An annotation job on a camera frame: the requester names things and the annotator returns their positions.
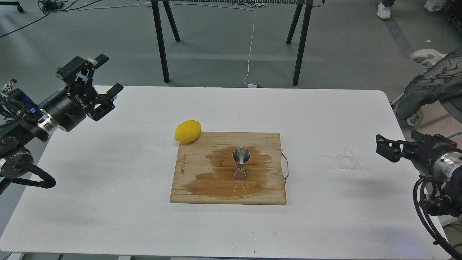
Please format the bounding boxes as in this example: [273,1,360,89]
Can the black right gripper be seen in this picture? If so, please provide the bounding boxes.
[375,130,462,181]

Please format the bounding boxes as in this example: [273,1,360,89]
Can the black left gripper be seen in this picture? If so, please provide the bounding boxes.
[39,54,124,132]

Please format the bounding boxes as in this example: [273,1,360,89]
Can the clear plastic measuring cup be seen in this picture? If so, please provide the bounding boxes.
[337,146,360,170]

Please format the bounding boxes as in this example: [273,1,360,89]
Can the steel double jigger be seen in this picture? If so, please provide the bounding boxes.
[232,147,251,181]

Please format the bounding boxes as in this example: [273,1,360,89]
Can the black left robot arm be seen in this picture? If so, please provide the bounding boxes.
[0,54,123,191]

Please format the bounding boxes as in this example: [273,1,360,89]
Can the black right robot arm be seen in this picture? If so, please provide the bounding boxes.
[375,130,462,260]

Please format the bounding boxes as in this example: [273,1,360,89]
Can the person in tan shirt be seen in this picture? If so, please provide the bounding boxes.
[377,0,462,127]

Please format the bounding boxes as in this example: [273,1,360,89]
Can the white sneaker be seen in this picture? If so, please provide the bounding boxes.
[410,49,446,70]

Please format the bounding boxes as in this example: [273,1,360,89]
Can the yellow lemon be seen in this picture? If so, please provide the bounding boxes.
[174,120,201,144]

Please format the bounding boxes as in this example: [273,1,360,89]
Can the black table legs left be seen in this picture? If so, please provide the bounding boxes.
[150,0,181,83]

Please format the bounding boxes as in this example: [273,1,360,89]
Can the black table legs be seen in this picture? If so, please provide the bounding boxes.
[286,0,313,86]
[150,0,181,83]

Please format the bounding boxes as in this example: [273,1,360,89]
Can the wooden cutting board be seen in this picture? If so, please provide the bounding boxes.
[170,132,287,205]

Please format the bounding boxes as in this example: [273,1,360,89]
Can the black table legs right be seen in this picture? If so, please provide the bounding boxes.
[286,0,313,86]

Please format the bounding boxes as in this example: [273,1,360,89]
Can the black floor cables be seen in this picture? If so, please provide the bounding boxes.
[0,0,101,38]

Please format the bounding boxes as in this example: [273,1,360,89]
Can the white hanging cable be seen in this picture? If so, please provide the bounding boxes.
[243,7,257,87]

